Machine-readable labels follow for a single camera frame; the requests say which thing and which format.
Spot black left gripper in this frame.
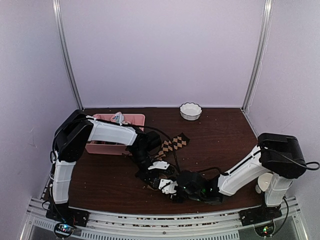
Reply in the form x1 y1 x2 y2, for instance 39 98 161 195
129 147 158 191

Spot tan ribbed sock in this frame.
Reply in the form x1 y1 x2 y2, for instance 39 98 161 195
147 174 168 191

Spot brown argyle patterned sock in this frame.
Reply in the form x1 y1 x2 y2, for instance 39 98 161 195
154 132 190 161

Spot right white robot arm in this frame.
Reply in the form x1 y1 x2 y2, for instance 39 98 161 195
168 132 320 221

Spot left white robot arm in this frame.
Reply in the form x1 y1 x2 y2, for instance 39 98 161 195
49 110 169 222

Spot rolled socks in box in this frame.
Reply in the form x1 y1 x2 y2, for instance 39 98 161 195
110 112 131 125

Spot pink divided storage box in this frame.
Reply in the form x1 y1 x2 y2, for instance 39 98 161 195
85 112 146 155

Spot white scalloped ceramic bowl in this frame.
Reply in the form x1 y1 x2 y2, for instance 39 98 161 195
179 102 203 121

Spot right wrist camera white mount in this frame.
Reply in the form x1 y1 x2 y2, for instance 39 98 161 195
158 179 178 195

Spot aluminium front rail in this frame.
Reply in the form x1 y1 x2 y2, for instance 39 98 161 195
18 197 310 240

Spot left aluminium corner post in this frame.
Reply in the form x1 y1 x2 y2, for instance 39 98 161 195
52 0 85 111

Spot aluminium corner post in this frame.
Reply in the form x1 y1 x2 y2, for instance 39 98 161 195
52 0 85 111
241 0 274 113

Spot right aluminium corner post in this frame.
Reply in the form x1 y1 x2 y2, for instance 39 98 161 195
241 0 274 113

